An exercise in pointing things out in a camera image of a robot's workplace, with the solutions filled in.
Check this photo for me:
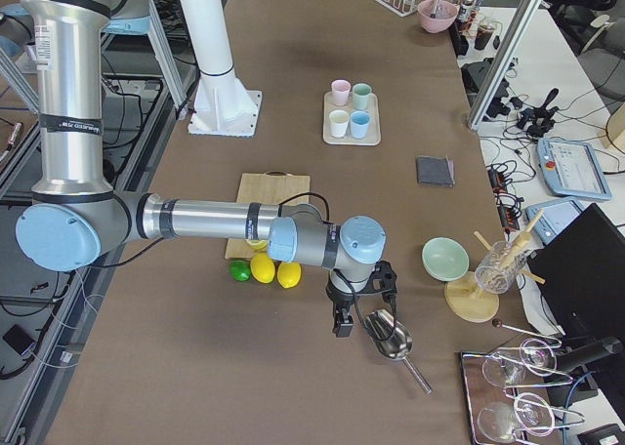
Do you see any light green bowl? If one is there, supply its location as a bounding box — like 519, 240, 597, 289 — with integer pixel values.
422, 237, 469, 282

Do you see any blue cup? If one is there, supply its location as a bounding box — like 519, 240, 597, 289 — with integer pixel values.
350, 110, 371, 140

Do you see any whole lemon lower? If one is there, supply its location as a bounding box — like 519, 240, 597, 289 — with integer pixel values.
276, 262, 302, 289

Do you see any green lime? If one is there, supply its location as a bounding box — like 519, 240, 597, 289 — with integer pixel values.
229, 260, 252, 282

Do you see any black monitor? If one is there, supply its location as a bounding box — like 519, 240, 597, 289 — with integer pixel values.
528, 204, 624, 340

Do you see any teach pendant tablet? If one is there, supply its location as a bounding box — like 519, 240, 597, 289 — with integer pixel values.
536, 138, 612, 201

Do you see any pink cup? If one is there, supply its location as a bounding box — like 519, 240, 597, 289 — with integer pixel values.
331, 79, 352, 106

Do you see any green cup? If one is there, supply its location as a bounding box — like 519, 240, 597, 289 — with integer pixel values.
352, 83, 372, 110

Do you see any clear textured glass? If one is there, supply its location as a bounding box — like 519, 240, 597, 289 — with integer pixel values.
475, 241, 528, 294

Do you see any cream yellow cup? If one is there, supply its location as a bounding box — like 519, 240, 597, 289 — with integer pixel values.
328, 109, 350, 139

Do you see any lemon slice upper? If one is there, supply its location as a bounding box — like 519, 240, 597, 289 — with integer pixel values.
246, 240, 268, 251

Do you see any grey folded cloth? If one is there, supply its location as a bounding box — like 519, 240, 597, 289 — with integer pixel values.
416, 156, 455, 187

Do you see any whole lemon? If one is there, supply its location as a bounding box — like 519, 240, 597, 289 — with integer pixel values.
250, 253, 275, 284
276, 262, 302, 289

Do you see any wine glass rack tray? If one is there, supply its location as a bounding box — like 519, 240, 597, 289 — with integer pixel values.
459, 338, 585, 444

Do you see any pink bowl with ice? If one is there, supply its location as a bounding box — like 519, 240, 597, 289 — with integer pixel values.
417, 0, 459, 34

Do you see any wooden mug tree stand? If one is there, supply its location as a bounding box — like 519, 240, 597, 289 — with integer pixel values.
444, 210, 546, 323

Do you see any iced coffee cup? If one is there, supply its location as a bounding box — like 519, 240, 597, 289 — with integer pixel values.
474, 19, 496, 51

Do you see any cream rabbit tray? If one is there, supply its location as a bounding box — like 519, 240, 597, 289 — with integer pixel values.
322, 91, 382, 147

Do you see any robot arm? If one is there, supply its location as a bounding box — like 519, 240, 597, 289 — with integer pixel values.
15, 0, 396, 340

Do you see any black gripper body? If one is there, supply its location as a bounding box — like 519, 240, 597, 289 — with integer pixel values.
326, 260, 396, 321

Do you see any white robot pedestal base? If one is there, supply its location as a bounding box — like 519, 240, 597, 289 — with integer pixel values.
181, 0, 262, 138

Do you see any bamboo cutting board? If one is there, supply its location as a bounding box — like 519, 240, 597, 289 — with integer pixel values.
225, 172, 311, 260

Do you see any metal ice scoop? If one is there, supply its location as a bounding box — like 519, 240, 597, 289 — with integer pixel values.
364, 308, 433, 394

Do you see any whole lemon upper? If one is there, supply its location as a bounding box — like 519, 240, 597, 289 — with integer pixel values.
250, 253, 275, 284

